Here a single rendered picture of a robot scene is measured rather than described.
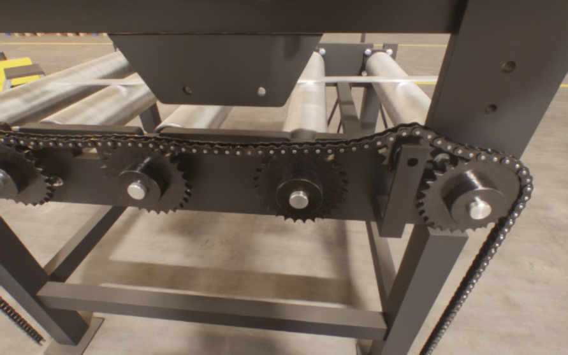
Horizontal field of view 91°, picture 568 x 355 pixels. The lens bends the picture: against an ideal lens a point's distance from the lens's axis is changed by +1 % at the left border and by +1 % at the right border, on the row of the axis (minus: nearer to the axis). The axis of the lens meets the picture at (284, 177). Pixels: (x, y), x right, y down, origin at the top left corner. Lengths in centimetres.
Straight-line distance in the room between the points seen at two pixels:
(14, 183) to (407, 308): 92
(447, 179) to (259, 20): 40
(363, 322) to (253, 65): 77
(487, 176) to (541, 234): 158
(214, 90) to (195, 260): 116
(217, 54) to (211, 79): 4
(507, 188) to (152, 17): 64
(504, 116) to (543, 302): 129
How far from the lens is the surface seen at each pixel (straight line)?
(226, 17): 50
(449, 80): 51
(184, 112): 73
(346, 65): 144
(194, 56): 52
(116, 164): 61
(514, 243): 198
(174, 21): 53
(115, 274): 167
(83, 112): 88
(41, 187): 76
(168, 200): 61
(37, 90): 120
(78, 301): 120
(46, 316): 136
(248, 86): 50
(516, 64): 55
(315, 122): 64
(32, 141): 68
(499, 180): 58
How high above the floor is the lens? 117
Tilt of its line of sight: 35 degrees down
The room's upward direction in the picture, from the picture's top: 1 degrees counter-clockwise
